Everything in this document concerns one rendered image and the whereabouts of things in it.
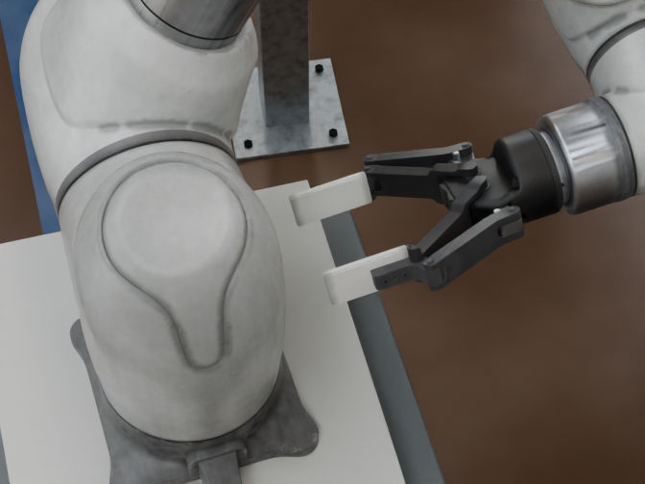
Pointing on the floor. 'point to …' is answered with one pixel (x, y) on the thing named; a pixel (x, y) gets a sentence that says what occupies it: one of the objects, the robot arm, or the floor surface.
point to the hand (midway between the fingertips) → (322, 244)
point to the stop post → (288, 90)
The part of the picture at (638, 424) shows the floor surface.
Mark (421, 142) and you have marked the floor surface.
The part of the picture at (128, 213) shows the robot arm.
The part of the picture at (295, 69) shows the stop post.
